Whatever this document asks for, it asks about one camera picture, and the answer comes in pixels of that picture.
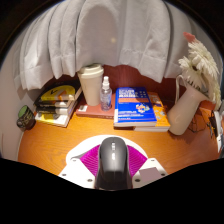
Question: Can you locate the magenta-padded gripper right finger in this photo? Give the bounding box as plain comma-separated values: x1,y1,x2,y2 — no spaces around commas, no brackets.
126,145,168,190

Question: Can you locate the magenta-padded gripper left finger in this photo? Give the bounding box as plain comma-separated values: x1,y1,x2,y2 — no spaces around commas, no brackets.
58,144,101,190

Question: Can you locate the dark grey computer mouse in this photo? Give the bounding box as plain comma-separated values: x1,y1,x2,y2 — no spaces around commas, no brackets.
94,136,133,191

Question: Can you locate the white and grey mouse pad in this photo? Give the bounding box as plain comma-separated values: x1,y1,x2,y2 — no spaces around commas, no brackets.
65,134,149,164

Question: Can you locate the white and yellow book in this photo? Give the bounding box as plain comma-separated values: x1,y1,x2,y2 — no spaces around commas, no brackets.
34,109,76,128

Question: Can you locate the orange book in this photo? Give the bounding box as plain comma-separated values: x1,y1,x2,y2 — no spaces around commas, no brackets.
133,92,171,133

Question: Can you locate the red-brown notebook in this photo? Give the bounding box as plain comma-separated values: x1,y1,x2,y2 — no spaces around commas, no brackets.
75,93,116,120

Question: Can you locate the dark book with yellow print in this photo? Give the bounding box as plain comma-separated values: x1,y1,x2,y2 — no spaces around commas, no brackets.
34,103,78,117

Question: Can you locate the white jug vase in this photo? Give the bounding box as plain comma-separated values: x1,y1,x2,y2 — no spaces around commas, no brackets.
166,74,209,136

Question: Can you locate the blue book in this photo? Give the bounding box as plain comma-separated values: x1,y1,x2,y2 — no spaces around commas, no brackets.
113,86,158,128

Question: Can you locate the thin black book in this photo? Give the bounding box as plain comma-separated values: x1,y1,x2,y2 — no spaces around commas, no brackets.
34,96,79,109

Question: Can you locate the dark green mug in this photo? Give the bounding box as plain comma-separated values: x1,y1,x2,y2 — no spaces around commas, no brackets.
16,104,37,132

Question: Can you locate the clear spray bottle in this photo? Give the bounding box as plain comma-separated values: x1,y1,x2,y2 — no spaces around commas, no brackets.
99,75,113,112

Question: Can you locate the yellow and black book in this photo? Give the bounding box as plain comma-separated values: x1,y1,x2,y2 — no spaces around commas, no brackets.
39,79,83,102

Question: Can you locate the white flat device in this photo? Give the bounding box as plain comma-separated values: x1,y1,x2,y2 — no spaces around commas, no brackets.
213,109,224,154

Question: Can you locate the cream lidded tumbler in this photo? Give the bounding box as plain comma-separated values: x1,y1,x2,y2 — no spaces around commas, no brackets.
77,63,105,107

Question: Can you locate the dark wooden desk backboard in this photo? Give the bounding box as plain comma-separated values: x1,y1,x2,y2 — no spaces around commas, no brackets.
43,64,218,113

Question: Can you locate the white flower bunch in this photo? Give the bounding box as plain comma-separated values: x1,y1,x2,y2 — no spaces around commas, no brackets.
177,31,223,111

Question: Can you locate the white pleated curtain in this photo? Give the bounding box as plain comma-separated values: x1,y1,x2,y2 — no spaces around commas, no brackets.
13,0,214,91

